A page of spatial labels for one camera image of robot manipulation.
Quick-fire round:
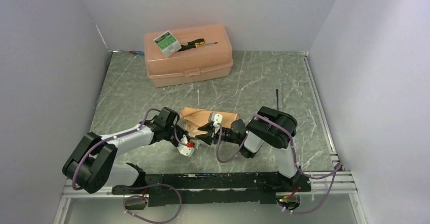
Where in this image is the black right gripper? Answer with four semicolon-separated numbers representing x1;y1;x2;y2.
195;123;241;145

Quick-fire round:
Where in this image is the peach satin napkin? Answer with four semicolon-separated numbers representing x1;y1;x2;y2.
180;107;239;138

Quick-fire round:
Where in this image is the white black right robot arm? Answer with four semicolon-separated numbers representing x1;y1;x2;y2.
196;106;299;191

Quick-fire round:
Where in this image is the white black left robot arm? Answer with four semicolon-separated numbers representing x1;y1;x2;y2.
62;107;195;194

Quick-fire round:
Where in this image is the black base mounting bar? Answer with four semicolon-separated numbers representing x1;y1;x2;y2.
112;172;311;207

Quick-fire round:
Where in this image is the peach plastic storage box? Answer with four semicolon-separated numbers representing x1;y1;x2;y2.
144;24;233;87

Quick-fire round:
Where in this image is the red blue pen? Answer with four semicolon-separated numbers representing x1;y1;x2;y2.
121;50;145;56

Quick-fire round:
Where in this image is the green white small box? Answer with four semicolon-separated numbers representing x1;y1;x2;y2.
153;30;182;57

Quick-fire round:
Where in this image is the yellow black screwdriver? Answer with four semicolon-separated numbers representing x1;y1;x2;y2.
178;38;218;52

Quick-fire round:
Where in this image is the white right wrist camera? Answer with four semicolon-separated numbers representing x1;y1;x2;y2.
209;111;223;127

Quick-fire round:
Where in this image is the aluminium frame rail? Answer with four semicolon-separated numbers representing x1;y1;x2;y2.
53;50;367;224

